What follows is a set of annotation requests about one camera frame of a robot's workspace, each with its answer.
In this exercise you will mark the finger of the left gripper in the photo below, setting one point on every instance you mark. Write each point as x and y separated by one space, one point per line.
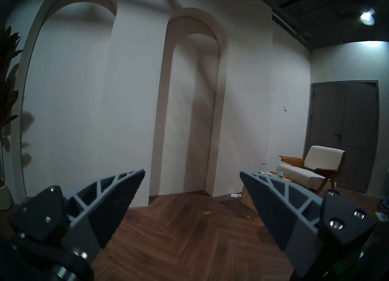
273 213
103 204

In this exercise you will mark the wooden crate box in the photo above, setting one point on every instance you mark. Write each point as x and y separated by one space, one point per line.
249 200

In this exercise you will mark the pile of paper scraps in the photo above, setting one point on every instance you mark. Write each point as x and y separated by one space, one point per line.
269 174

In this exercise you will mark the white flat floor item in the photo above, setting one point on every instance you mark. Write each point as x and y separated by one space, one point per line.
235 195

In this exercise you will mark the wooden armchair with white cushions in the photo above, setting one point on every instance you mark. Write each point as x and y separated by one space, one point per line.
322 162

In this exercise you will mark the grey double door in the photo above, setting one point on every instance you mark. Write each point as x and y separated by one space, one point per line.
355 131

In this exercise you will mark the tall potted plant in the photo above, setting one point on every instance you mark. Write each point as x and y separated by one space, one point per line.
7 80

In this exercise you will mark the ceiling spot lamp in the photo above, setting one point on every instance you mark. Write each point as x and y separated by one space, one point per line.
367 17

